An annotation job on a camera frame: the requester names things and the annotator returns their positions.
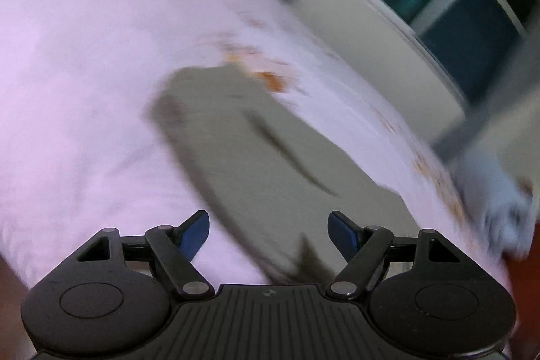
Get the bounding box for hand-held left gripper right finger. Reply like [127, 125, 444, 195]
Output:
[326, 210, 463, 298]

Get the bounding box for grey pants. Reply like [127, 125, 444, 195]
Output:
[145, 64, 423, 285]

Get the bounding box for grey curtain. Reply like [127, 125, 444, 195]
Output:
[432, 41, 540, 158]

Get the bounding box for red-brown wooden headboard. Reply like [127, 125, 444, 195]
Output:
[500, 212, 540, 360]

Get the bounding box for blue folded duvet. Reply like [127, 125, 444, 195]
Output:
[453, 147, 537, 260]

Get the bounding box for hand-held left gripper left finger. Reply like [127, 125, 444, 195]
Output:
[75, 210, 215, 298]

